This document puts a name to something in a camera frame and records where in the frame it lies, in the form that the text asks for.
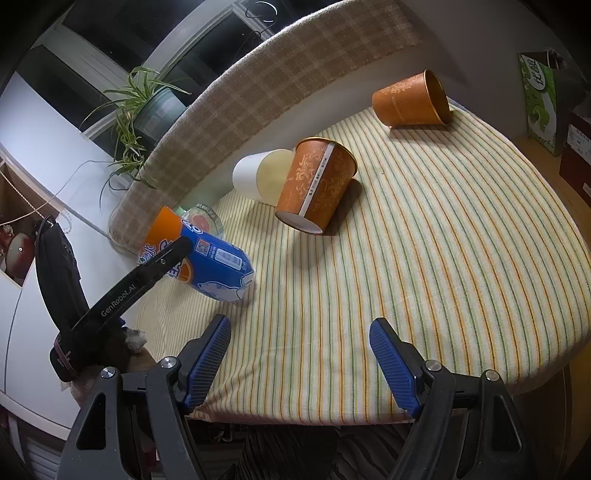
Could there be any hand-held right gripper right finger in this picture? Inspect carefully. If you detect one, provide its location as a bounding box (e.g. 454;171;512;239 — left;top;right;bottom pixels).
369;318;539;480

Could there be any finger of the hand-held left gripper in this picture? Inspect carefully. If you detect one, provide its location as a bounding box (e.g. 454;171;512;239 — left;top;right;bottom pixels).
139;237;192;284

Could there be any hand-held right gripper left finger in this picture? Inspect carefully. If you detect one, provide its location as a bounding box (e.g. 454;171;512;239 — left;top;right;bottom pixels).
58;315;232;480

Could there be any blue and orange printed cup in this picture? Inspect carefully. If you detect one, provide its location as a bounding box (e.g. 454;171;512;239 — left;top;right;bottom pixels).
137;206;254;303

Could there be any clear plastic cup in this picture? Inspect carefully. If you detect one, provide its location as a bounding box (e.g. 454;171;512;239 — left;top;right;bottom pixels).
181;205;225;241

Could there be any white paper cup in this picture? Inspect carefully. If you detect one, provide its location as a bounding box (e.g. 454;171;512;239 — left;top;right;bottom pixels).
232;148;296;204

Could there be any orange patterned paper cup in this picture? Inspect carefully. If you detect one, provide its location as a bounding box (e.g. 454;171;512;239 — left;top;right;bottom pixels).
274;137;358;236
372;69;452;127

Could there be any red round ornament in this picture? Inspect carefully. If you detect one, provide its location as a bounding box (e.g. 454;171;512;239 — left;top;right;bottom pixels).
0;226;35;280

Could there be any striped cloth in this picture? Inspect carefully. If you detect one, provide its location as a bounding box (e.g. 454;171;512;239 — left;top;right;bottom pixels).
121;104;591;425

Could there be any dark green plant pot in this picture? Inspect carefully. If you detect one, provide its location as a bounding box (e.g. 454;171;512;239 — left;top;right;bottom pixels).
135;87;188;139

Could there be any spider plant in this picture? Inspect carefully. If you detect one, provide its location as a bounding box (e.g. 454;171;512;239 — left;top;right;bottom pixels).
81;67;192;208

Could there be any plaid cushion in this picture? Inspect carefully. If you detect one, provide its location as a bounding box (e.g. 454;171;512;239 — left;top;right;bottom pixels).
107;0;422;256

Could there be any dark red box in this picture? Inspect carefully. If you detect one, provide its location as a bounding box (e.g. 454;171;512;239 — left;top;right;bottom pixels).
558;96;591;206

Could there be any green and white carton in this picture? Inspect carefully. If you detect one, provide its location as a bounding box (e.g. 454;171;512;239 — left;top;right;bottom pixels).
517;47;572;157

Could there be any thin white cable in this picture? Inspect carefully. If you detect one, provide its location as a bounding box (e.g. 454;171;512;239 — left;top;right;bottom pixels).
0;159;116;227

